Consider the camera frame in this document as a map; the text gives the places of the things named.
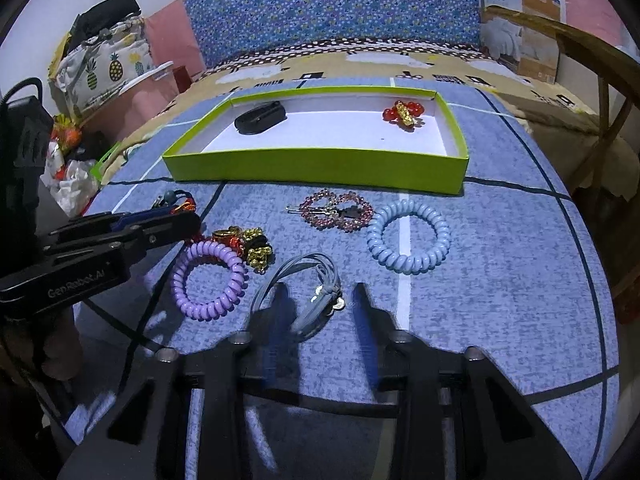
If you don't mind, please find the black wristband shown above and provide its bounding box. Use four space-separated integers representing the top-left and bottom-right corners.
234 102 287 135

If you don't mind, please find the light blue spiral hair tie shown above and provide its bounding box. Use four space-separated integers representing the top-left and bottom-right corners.
366 199 451 275

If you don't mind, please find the purple spiral hair tie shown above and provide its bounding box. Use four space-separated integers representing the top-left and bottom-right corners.
172 240 249 321

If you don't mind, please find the blue floral cushion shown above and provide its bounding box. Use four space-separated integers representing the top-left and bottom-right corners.
174 0 515 72

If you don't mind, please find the pineapple print bag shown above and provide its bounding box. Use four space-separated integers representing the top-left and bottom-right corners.
48 15 156 116

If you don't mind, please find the wooden chair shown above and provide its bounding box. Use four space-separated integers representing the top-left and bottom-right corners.
487 5 640 198

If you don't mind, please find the sheep print bed sheet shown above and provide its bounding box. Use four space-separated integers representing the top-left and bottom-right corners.
82 37 636 201

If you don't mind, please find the blue checked blanket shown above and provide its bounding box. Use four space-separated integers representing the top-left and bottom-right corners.
65 77 621 480

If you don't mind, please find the black bag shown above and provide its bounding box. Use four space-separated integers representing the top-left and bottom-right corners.
67 0 143 46

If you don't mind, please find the pink beaded bracelet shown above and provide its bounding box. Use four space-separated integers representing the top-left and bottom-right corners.
286 189 375 233

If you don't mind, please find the black cable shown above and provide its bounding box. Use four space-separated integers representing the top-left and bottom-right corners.
0 77 43 108

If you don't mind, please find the gold bell black hair tie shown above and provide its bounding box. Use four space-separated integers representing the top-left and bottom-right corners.
235 228 275 275

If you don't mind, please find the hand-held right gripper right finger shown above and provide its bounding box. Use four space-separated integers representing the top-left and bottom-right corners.
352 282 583 480

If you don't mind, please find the white plastic board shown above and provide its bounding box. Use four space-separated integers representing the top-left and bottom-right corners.
80 60 175 111

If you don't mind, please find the grey cord bracelet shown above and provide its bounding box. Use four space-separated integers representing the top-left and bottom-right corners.
248 252 346 343

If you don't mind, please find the printed cardboard package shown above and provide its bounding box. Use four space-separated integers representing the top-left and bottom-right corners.
476 0 568 85

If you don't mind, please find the green shallow cardboard box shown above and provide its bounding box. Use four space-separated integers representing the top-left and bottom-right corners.
161 86 470 196

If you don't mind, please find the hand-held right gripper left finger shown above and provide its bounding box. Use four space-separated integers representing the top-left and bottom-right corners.
57 282 291 480

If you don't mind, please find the red bead bracelet gold charm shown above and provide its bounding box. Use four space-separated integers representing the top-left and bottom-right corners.
382 101 425 130

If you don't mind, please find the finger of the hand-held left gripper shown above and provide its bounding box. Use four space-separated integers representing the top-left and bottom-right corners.
50 208 173 241
42 211 202 267

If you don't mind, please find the black cord red bead bracelet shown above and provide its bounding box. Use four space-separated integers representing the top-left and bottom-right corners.
152 189 207 246

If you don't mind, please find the white plastic bag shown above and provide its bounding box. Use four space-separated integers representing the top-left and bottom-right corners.
40 115 101 216

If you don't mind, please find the person's left hand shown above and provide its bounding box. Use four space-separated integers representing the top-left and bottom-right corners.
0 305 83 378

